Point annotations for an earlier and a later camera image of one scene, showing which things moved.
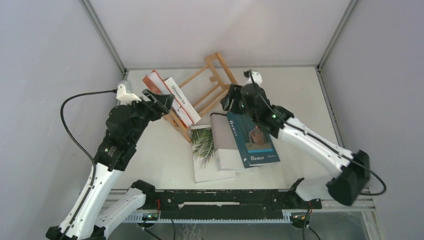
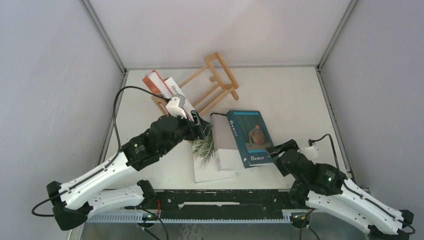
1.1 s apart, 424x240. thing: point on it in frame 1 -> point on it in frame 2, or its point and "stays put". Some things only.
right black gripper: (226, 102) -> (274, 150)
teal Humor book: (255, 145) stays put
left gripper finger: (164, 100) -> (196, 117)
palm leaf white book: (204, 158) stays put
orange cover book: (153, 81) stays put
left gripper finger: (159, 113) -> (205, 128)
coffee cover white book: (194, 117) stays put
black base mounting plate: (228, 204) stays put
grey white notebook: (228, 156) stays put
